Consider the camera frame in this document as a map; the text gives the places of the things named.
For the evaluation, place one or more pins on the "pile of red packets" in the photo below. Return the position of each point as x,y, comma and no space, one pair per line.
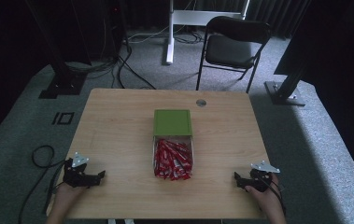
172,160

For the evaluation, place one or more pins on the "black metal stand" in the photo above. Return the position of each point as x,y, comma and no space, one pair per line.
64,81
285,93

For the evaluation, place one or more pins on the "person's right hand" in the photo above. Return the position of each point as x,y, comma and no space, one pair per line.
266,199

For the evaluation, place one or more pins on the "black folding chair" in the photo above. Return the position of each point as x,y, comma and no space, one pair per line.
232,46

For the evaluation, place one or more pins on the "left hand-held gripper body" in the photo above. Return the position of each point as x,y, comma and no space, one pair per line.
75,177

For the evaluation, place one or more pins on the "white desk frame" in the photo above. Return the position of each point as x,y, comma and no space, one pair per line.
196,17

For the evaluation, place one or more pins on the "person's left hand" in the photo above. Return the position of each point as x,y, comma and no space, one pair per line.
68,194

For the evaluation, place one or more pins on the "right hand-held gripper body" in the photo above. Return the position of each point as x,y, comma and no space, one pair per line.
260,179

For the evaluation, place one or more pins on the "white drawer tray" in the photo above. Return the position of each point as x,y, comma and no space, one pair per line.
153,152

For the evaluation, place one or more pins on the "green box sleeve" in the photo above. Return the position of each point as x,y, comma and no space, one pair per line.
172,122

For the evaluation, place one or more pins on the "grey round table grommet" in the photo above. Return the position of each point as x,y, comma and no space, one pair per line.
201,103

